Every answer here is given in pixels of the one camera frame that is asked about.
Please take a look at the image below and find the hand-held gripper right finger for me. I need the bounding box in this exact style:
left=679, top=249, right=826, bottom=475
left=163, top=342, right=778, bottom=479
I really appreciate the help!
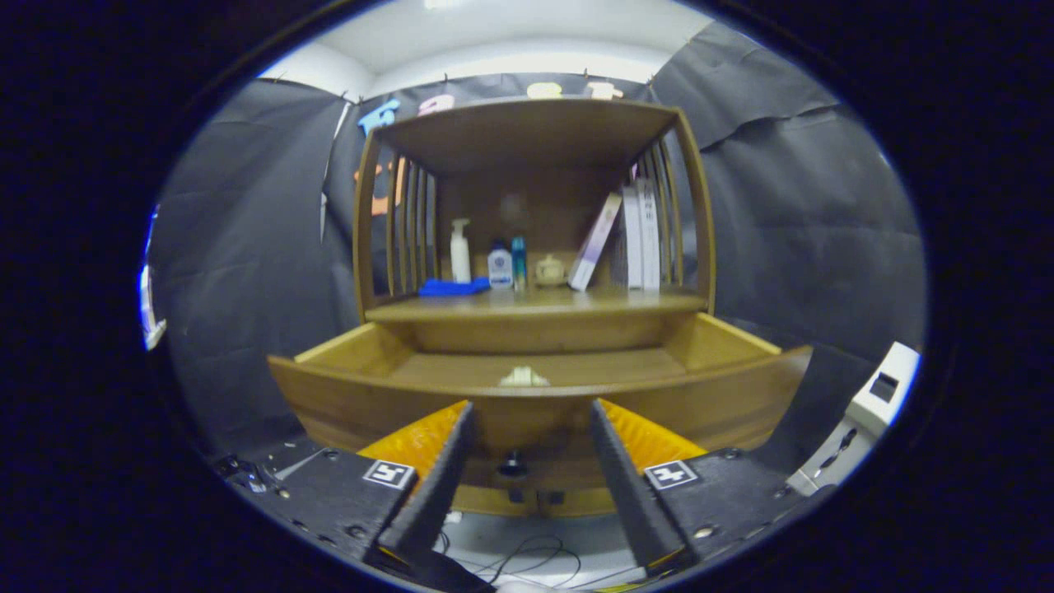
left=589, top=398, right=816, bottom=573

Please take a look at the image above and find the white pump bottle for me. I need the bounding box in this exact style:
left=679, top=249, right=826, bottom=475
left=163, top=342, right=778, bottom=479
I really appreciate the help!
left=450, top=218, right=473, bottom=284

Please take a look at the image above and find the wooden countertop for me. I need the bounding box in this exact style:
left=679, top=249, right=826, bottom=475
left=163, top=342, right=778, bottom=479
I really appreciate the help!
left=365, top=284, right=709, bottom=324

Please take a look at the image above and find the white device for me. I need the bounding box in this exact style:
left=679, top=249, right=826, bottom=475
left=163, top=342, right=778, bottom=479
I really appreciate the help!
left=786, top=342, right=921, bottom=497

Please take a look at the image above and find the small white blue bottle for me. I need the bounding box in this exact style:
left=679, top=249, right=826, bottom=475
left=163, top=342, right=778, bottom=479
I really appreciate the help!
left=487, top=239, right=513, bottom=289

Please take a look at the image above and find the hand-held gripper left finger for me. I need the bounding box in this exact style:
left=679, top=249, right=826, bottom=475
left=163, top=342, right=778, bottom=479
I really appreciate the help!
left=247, top=400, right=478, bottom=567

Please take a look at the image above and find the blue cloth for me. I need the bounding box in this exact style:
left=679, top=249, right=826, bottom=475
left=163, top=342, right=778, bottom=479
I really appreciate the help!
left=417, top=277, right=492, bottom=297

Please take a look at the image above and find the black cable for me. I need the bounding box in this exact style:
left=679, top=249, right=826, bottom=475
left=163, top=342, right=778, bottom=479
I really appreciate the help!
left=436, top=531, right=581, bottom=587

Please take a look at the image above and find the wooden cabinet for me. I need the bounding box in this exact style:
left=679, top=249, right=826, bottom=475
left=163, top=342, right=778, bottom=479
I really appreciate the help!
left=352, top=96, right=717, bottom=518

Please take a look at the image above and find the wooden drawer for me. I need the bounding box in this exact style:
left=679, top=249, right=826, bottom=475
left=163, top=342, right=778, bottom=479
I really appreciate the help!
left=268, top=311, right=814, bottom=495

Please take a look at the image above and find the pale pink book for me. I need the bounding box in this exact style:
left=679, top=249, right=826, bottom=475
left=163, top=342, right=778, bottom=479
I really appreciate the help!
left=567, top=192, right=624, bottom=292

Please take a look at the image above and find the black backdrop cloth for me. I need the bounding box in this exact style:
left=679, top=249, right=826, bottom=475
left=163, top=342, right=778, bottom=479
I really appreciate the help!
left=148, top=21, right=927, bottom=487

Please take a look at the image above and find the wooden cabinet door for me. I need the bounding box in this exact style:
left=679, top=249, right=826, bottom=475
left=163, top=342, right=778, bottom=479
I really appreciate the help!
left=451, top=484, right=536, bottom=518
left=535, top=486, right=614, bottom=518

